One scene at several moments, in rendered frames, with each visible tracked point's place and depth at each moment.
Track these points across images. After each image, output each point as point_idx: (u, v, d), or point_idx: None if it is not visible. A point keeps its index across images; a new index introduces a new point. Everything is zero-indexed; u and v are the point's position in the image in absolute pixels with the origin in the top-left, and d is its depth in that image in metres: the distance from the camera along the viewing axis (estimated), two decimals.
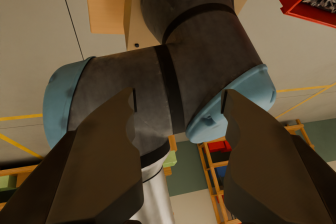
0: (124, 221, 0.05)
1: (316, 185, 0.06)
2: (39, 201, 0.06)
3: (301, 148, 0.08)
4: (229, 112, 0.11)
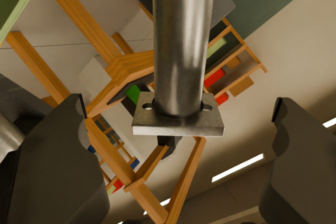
0: (124, 221, 0.05)
1: None
2: None
3: None
4: (280, 121, 0.11)
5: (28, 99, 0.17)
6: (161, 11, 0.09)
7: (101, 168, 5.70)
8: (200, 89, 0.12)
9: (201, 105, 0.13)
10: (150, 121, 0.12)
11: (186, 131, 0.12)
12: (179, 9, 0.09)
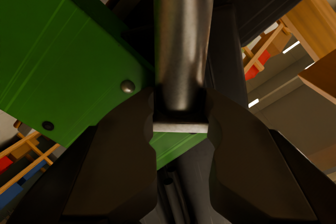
0: (124, 221, 0.05)
1: (296, 177, 0.07)
2: (58, 192, 0.06)
3: (279, 141, 0.08)
4: (209, 111, 0.11)
5: None
6: (161, 7, 0.09)
7: None
8: (201, 85, 0.12)
9: None
10: None
11: (187, 128, 0.12)
12: (179, 5, 0.09)
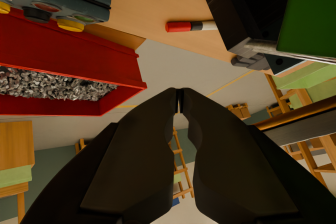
0: (124, 221, 0.05)
1: (275, 171, 0.07)
2: (78, 184, 0.06)
3: (257, 137, 0.08)
4: (188, 111, 0.11)
5: None
6: None
7: None
8: None
9: None
10: None
11: None
12: None
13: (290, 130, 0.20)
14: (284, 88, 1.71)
